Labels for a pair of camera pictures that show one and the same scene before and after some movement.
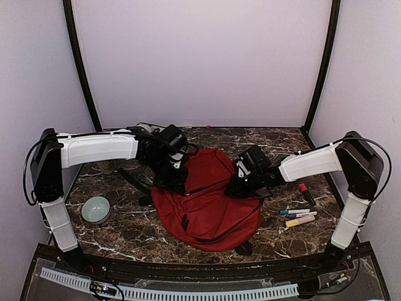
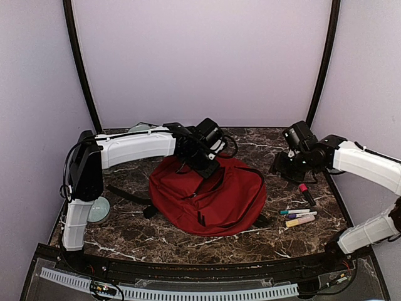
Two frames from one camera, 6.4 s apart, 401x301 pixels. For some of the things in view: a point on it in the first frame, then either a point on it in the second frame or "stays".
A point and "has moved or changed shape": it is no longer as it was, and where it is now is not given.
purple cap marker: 296,216 stays
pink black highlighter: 305,189 stays
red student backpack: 205,214 has moved or changed shape
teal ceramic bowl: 96,209 stays
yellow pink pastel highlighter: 298,221 stays
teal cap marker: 293,211 stays
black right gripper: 235,190 -> 279,165
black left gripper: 178,185 -> 207,173
